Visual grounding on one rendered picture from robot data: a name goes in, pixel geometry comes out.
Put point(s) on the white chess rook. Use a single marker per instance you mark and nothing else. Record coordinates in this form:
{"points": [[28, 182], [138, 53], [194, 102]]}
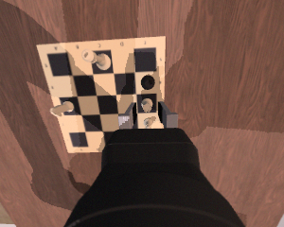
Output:
{"points": [[146, 104]]}

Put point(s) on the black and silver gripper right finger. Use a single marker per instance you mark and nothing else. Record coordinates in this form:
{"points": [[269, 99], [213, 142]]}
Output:
{"points": [[169, 119]]}

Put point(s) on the cream and black chessboard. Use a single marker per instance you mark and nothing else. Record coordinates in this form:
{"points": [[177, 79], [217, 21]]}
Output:
{"points": [[100, 96]]}

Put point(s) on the white chess piece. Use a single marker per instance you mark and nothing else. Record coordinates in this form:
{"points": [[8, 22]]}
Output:
{"points": [[103, 61], [67, 106]]}

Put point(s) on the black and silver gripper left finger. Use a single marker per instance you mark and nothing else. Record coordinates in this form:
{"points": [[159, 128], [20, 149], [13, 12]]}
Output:
{"points": [[127, 119]]}

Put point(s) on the black chess piece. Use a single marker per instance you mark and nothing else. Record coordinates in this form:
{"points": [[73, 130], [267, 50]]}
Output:
{"points": [[147, 82]]}

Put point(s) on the white pawn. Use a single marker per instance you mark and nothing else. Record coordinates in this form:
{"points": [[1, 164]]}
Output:
{"points": [[147, 123]]}

